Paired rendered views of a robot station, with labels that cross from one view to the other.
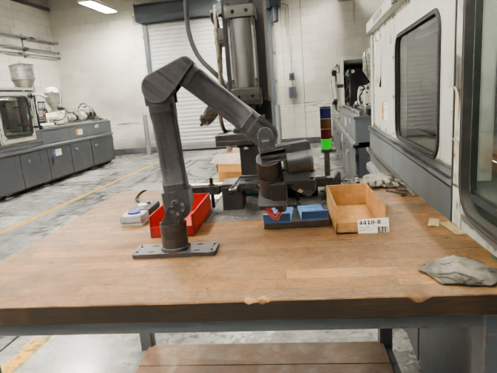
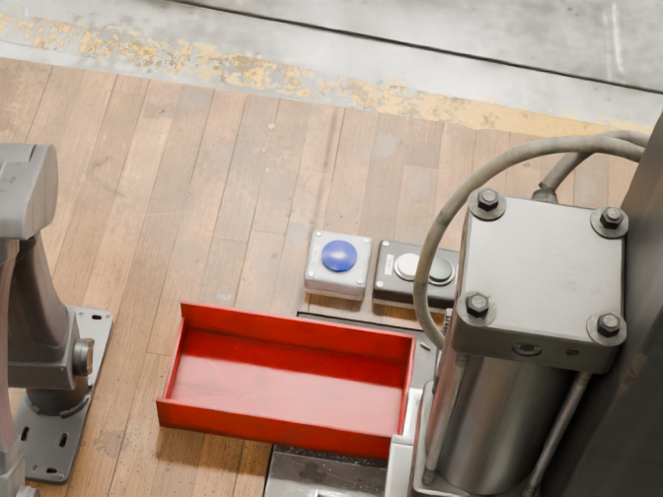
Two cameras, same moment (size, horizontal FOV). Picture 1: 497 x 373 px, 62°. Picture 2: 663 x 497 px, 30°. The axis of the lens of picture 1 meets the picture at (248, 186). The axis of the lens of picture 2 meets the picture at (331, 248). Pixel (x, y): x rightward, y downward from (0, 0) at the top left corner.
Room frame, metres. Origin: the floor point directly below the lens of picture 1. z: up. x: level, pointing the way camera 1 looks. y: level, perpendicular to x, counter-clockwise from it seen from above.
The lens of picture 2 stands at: (1.19, -0.39, 2.08)
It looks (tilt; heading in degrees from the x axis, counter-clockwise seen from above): 57 degrees down; 88
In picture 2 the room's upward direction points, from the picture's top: 5 degrees clockwise
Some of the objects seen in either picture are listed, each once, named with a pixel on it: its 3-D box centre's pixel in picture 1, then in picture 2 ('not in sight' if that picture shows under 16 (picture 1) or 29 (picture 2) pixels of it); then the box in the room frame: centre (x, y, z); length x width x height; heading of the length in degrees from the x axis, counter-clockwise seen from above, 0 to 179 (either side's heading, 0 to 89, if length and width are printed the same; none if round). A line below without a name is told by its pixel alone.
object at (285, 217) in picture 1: (279, 211); not in sight; (1.11, -0.08, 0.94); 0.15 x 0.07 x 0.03; 170
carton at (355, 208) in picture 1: (354, 207); not in sight; (1.09, -0.28, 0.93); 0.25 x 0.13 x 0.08; 174
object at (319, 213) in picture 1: (311, 208); not in sight; (1.11, -0.17, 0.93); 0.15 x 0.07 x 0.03; 178
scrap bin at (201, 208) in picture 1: (183, 213); (288, 381); (1.18, 0.20, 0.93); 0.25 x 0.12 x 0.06; 174
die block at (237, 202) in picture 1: (254, 194); not in sight; (1.32, -0.02, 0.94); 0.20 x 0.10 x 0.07; 84
